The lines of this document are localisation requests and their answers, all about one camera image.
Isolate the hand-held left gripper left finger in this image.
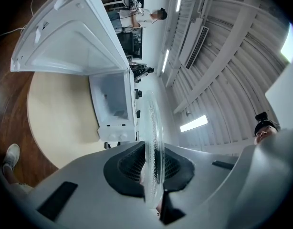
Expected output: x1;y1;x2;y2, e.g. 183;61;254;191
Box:
8;140;159;229

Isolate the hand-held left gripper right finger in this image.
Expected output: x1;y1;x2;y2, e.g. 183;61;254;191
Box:
160;144;241;226

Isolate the clear glass turntable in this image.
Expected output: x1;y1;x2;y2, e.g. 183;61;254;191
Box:
137;89;166;210

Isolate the person's face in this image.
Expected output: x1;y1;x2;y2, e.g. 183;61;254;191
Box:
253;122;281;146

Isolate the person's white shoe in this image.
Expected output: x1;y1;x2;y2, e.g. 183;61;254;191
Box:
2;143;21;174

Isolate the white air conditioner unit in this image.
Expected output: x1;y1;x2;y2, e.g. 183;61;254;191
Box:
178;17;209;70

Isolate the white microwave oven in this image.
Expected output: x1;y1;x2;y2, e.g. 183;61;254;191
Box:
10;0;137;143

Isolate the black head-mounted camera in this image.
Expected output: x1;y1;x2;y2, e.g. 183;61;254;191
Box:
254;112;269;123

